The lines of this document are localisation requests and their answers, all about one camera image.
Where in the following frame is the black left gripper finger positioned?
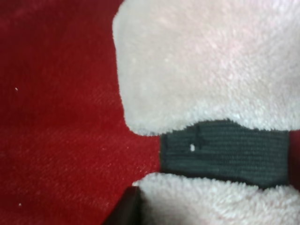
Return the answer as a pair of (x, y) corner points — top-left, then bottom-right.
(102, 186), (142, 225)

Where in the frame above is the pink towel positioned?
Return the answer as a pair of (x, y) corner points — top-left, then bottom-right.
(112, 0), (300, 225)

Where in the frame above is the red tablecloth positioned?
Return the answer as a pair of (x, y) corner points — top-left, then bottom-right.
(0, 0), (160, 225)

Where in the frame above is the black elastic band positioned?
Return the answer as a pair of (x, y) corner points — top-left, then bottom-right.
(160, 120), (289, 189)

